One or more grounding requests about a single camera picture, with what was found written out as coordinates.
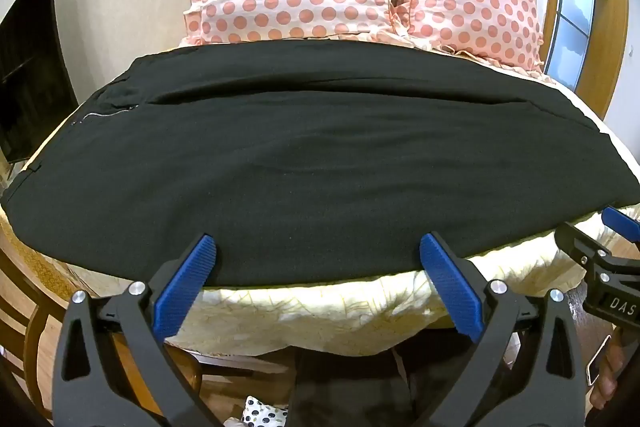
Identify wooden framed window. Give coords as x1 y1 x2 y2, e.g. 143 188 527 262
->
475 0 631 118

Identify wooden chair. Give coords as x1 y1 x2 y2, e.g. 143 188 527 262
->
0 227 201 427

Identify person's right hand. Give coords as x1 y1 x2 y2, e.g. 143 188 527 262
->
587 332 626 410

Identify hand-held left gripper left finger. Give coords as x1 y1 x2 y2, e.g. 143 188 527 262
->
52 233 226 427

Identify white dotted cloth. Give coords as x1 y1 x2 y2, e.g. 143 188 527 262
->
240 397 291 427

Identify yellow patterned bed sheet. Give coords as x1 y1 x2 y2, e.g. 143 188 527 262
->
0 57 640 358

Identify black pants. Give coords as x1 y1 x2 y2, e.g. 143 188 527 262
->
0 39 640 288

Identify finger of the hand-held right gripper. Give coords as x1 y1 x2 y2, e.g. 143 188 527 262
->
555 222 640 288
602 206 640 243

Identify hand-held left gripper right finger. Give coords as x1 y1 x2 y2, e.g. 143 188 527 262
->
419 232 588 427

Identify black television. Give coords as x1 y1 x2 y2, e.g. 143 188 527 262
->
0 0 81 162

